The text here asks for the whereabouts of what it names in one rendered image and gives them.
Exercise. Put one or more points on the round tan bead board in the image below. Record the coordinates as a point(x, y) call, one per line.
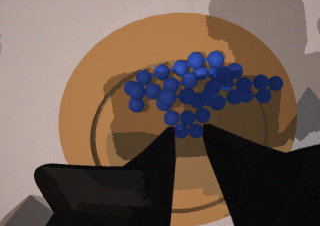
point(96, 126)

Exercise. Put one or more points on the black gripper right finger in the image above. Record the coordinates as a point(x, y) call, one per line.
point(260, 185)

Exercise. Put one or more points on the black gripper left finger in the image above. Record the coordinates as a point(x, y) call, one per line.
point(142, 188)

